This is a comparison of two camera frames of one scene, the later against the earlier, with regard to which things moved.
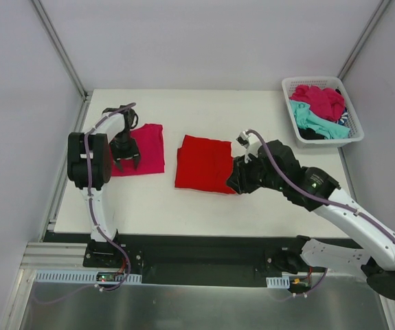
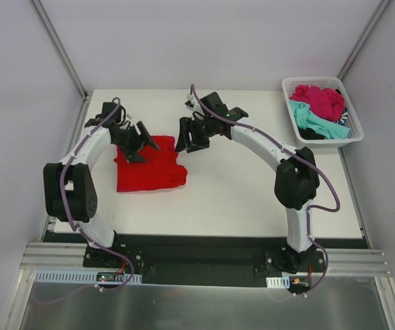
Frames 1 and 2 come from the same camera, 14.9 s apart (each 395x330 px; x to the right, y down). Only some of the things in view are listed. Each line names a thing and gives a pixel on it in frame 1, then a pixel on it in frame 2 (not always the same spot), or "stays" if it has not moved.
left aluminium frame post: (62, 49) stays
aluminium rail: (57, 256) stays
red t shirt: (204, 164) → (162, 168)
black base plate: (182, 259) stays
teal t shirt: (305, 119) stays
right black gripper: (244, 174) → (197, 130)
